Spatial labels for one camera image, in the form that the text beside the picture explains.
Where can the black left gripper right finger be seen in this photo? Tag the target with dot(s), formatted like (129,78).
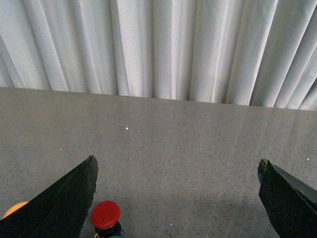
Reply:
(290,204)

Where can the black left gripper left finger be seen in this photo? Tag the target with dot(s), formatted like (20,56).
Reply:
(60,210)

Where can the red mushroom push button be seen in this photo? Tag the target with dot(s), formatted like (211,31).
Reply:
(105,219)

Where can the white pleated curtain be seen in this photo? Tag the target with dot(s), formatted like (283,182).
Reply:
(243,52)

